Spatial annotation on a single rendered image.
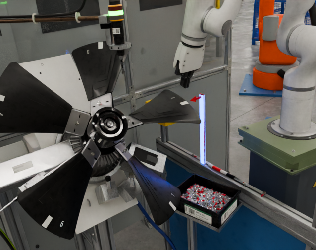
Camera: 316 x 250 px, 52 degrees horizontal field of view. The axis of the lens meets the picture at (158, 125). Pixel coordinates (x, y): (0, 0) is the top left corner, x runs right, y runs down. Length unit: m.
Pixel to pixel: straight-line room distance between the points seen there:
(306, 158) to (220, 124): 1.34
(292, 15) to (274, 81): 3.54
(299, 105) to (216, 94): 1.15
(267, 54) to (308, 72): 3.49
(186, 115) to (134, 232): 1.39
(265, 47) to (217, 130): 2.42
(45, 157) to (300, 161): 0.91
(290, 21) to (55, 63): 0.94
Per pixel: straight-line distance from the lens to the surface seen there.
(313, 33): 1.30
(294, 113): 1.41
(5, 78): 1.08
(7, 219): 1.78
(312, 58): 1.30
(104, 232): 1.43
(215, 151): 2.67
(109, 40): 1.06
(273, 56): 4.83
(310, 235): 1.24
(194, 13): 1.05
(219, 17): 1.01
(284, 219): 1.27
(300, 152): 1.32
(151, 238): 2.37
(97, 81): 1.17
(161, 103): 1.24
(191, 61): 1.12
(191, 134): 2.40
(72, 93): 1.38
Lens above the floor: 1.64
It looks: 25 degrees down
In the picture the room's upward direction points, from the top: 4 degrees counter-clockwise
